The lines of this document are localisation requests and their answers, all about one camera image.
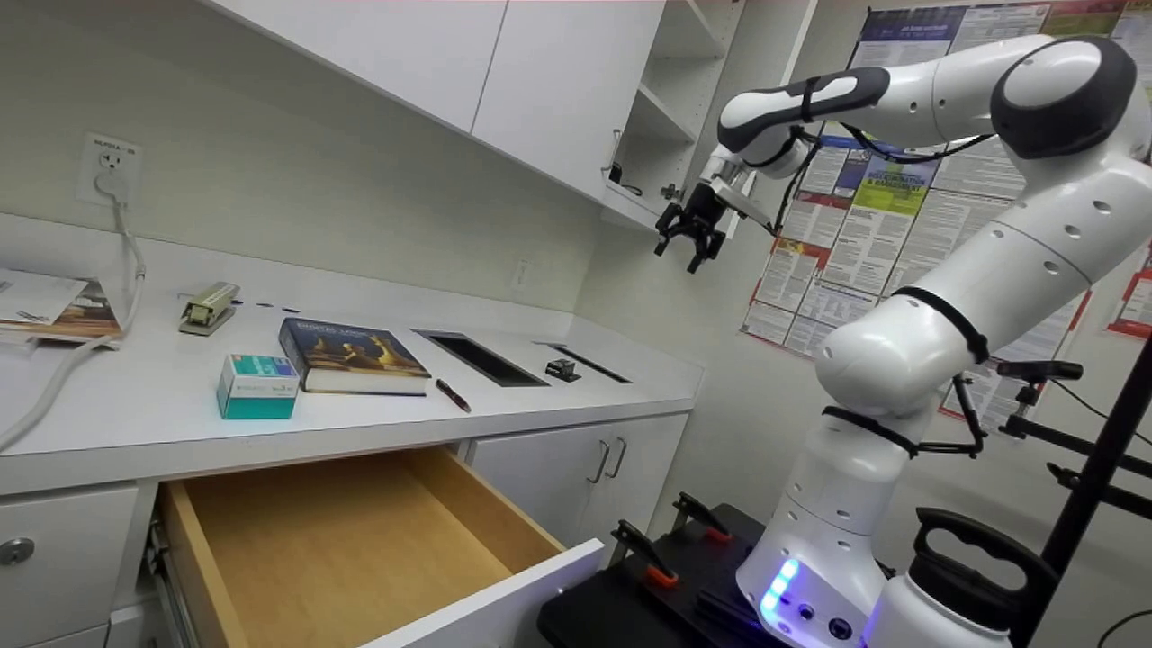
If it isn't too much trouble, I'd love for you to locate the white jug with black handle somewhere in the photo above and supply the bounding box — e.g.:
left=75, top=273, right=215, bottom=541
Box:
left=861, top=507, right=1064, bottom=648

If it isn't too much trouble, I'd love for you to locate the large wall poster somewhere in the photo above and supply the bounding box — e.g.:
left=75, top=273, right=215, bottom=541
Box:
left=741, top=0, right=1152, bottom=426

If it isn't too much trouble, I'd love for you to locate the stack of papers and magazines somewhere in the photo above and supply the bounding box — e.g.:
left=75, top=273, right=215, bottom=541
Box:
left=0, top=267, right=125, bottom=354

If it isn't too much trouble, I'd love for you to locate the red bordered wall poster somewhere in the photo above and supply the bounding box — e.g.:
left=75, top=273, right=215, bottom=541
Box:
left=1106, top=247, right=1152, bottom=341

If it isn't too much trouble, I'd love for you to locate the white upper cabinet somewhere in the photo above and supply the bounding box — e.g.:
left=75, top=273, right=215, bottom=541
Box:
left=200, top=0, right=820, bottom=239

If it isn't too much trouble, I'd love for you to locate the wall socket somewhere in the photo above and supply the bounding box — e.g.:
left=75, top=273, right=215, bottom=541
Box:
left=76, top=132, right=145, bottom=210

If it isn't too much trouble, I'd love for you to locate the wide upper cabinet door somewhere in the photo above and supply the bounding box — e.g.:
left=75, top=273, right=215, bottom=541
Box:
left=202, top=0, right=509, bottom=135

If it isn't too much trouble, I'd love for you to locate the camera on mount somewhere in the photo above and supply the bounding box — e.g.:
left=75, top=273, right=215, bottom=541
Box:
left=994, top=333, right=1152, bottom=648

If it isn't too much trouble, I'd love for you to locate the white cable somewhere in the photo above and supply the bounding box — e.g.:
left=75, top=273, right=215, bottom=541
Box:
left=0, top=173, right=149, bottom=454

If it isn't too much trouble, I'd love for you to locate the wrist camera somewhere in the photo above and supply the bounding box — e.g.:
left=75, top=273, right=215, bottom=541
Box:
left=717, top=176, right=778, bottom=235

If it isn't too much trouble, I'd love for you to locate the black clamp with orange tips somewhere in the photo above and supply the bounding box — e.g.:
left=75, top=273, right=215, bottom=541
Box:
left=670, top=491, right=734, bottom=545
left=610, top=519, right=680, bottom=590

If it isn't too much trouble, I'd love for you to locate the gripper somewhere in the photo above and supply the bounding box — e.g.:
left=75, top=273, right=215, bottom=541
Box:
left=654, top=183, right=728, bottom=275

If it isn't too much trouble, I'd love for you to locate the narrow upper cabinet door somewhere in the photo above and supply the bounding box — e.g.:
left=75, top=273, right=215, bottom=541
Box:
left=471, top=0, right=668, bottom=203

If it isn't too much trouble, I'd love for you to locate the white lower cabinet door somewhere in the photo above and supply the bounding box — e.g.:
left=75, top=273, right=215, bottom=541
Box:
left=574, top=411, right=691, bottom=545
left=465, top=421, right=624, bottom=552

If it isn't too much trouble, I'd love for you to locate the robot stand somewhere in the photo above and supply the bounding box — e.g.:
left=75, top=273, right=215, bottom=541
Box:
left=537, top=502, right=901, bottom=648

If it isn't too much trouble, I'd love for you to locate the white drawer with lock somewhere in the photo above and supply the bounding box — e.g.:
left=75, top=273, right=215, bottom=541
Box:
left=0, top=484, right=141, bottom=648

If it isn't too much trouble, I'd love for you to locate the dark hardcover book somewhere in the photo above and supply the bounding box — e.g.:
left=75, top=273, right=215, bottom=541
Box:
left=277, top=316, right=433, bottom=398

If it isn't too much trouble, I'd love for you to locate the teal and white box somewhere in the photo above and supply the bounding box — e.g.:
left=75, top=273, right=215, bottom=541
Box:
left=215, top=352, right=301, bottom=421

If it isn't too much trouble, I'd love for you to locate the open wooden drawer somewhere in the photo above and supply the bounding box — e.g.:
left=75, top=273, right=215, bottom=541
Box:
left=147, top=445, right=606, bottom=648

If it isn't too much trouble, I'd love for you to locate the beige stapler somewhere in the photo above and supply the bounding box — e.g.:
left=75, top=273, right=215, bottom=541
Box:
left=177, top=281, right=242, bottom=338

